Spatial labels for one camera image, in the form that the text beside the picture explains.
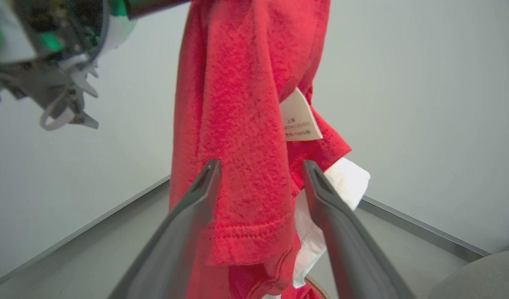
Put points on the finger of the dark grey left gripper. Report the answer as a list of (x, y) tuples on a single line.
[(148, 6)]

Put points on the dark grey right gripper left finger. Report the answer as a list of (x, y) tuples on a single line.
[(171, 249)]

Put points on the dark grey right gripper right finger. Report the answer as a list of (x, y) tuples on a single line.
[(354, 257)]

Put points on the white green left gripper body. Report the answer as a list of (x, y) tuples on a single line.
[(51, 37)]

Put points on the red knit garment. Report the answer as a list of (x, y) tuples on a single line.
[(233, 124)]

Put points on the cream basket with braided rim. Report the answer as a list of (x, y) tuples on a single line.
[(317, 287)]

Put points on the white garment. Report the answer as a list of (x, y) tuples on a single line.
[(348, 182)]

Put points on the grey metal baseboard strip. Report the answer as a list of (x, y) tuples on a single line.
[(84, 230), (424, 228)]

